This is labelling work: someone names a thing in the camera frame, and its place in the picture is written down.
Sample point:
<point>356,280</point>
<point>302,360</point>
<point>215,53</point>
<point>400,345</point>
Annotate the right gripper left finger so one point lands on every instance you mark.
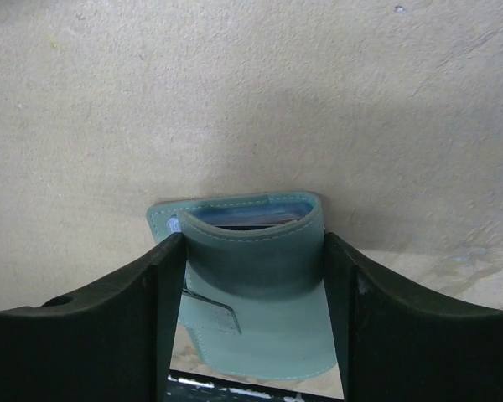
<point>110,340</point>

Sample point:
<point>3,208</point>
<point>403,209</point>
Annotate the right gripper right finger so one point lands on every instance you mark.
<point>396,340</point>

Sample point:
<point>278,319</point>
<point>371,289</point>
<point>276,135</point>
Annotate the green card holder wallet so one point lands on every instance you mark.
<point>253,300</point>

